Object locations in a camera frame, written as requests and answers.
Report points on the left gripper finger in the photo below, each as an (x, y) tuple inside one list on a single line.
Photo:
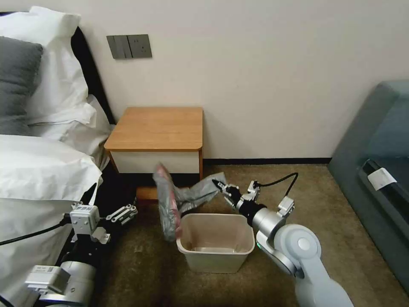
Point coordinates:
[(119, 215), (89, 195)]

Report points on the wooden nightstand with white drawer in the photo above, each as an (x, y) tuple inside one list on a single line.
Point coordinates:
[(156, 134)]

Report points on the grey and red garbage bag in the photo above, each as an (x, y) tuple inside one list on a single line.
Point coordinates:
[(167, 204)]

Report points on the grey wall switch panel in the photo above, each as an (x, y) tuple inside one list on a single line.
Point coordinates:
[(129, 46)]

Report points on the black skirting board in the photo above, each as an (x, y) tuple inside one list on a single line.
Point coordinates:
[(265, 161)]

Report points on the white duvet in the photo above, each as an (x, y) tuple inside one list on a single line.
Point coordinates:
[(35, 185)]

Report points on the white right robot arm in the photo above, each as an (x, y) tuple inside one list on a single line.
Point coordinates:
[(297, 252)]

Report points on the dark grey pillow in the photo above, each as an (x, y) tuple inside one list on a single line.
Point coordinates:
[(16, 86)]

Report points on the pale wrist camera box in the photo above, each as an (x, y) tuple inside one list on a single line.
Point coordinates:
[(254, 190), (82, 219)]

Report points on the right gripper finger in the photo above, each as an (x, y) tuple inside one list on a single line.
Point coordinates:
[(230, 200), (227, 188)]

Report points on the white pillow with flanged edge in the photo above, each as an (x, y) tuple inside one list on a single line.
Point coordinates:
[(83, 134)]

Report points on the large white pillow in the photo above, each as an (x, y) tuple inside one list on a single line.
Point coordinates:
[(60, 64)]

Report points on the grey-green sofa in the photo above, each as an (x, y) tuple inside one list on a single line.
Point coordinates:
[(361, 192)]

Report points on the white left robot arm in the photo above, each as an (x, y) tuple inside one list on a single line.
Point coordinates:
[(75, 281)]

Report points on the dark bed base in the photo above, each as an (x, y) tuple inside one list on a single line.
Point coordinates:
[(115, 188)]

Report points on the beige plastic trash can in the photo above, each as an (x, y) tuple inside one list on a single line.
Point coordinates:
[(204, 256)]

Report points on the black bed headboard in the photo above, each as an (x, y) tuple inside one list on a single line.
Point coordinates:
[(92, 67)]

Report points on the black bar with white label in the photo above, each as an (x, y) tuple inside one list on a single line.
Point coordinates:
[(393, 192)]

